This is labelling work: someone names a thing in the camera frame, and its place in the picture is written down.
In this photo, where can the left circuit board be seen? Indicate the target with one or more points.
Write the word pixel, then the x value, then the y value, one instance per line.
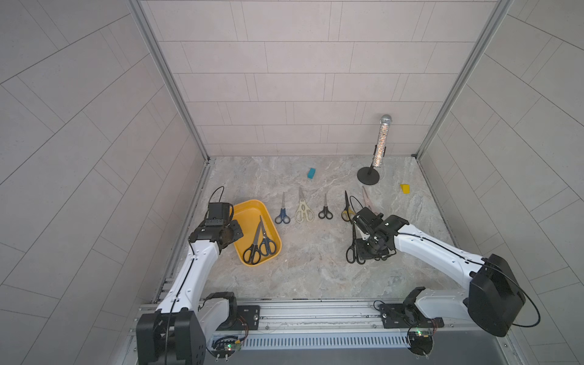
pixel 225 347

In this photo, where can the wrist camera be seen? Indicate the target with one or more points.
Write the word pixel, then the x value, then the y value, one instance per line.
pixel 219 214
pixel 366 220

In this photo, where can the black deli scissors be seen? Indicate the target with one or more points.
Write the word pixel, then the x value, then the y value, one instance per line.
pixel 352 255

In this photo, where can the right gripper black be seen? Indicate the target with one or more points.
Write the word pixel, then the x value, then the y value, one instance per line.
pixel 360 253

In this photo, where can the black handled steel scissors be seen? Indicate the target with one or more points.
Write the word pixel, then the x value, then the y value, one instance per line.
pixel 325 213

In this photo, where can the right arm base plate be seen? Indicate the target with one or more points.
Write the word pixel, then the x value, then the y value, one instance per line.
pixel 400 316

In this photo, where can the yellow block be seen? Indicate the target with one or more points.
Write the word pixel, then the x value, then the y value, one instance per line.
pixel 405 188

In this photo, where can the yellow plastic storage box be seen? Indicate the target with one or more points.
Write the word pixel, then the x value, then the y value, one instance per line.
pixel 248 215

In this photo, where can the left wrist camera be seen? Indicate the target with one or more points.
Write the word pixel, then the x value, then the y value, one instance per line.
pixel 219 214

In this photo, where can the black handled silver scissors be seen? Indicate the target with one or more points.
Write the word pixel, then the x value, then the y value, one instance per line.
pixel 252 255

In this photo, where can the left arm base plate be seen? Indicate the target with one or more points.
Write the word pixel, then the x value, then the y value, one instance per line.
pixel 246 317

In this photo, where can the yellow black handled scissors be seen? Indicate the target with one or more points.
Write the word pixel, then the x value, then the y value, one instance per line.
pixel 348 213

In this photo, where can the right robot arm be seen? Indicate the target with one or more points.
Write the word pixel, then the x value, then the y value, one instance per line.
pixel 489 295

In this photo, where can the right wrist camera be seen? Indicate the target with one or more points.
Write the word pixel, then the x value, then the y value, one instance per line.
pixel 366 220

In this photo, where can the glitter microphone on stand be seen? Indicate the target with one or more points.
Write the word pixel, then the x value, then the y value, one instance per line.
pixel 369 175

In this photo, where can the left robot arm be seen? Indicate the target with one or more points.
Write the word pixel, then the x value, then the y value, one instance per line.
pixel 178 332

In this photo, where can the circuit board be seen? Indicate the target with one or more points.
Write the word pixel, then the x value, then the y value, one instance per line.
pixel 225 347
pixel 420 342

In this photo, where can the right circuit board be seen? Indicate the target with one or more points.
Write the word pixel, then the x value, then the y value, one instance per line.
pixel 420 342

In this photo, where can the pink handled scissors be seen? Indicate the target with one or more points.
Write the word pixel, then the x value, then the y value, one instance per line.
pixel 366 199

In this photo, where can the cream handled kitchen scissors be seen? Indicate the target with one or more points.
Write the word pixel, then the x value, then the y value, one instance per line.
pixel 304 212

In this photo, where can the aluminium rail frame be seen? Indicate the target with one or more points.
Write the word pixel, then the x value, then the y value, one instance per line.
pixel 327 324

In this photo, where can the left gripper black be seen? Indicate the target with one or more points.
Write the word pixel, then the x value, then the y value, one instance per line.
pixel 237 230

